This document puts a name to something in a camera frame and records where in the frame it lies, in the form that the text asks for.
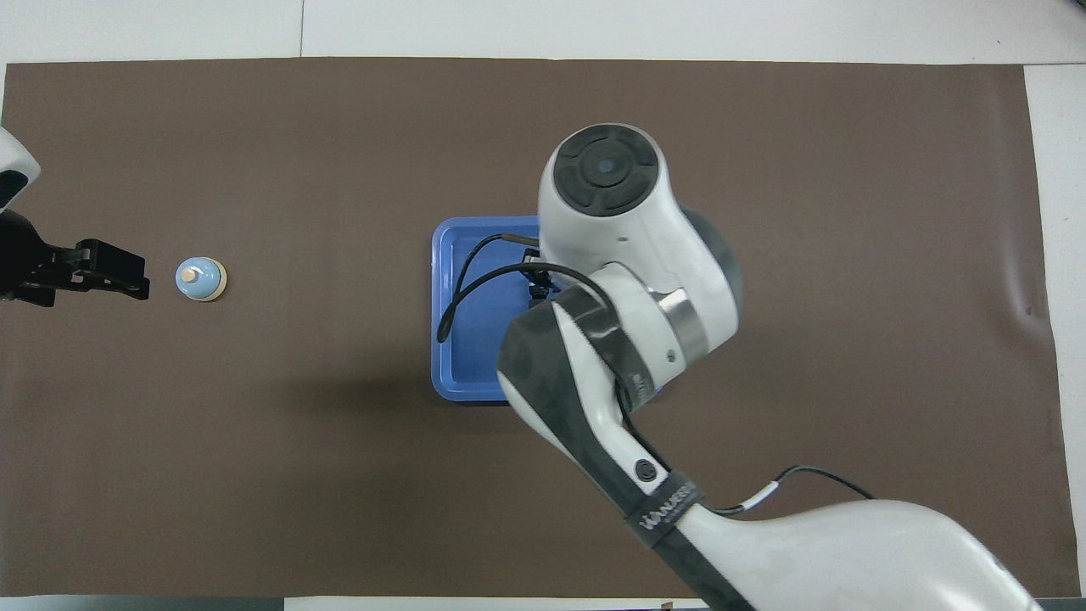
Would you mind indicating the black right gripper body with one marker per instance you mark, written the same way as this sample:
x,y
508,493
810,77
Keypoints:
x,y
541,293

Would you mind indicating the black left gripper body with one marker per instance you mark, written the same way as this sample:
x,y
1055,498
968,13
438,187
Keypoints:
x,y
21,263

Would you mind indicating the light blue service bell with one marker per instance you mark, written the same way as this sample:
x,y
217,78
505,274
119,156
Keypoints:
x,y
199,284

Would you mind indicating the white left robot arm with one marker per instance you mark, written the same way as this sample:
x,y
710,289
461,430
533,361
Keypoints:
x,y
13,161

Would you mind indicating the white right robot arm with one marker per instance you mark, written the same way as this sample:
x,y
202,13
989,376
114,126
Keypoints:
x,y
628,221

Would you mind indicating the blue plastic tray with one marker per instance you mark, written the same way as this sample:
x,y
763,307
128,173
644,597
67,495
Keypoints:
x,y
475,365

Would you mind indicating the brown table mat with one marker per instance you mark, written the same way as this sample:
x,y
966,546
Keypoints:
x,y
254,467

